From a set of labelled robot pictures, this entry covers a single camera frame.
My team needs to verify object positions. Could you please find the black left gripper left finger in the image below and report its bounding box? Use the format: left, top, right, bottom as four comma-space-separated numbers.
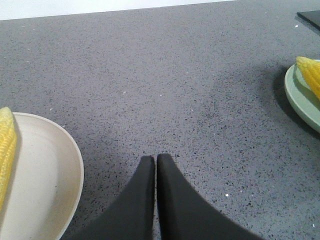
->
69, 156, 155, 240

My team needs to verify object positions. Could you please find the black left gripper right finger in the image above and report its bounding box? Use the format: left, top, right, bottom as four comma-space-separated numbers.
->
156, 153, 260, 240

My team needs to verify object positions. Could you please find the yellow corn cob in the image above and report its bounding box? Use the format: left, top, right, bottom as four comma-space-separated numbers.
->
0, 107, 17, 209
295, 56, 320, 100

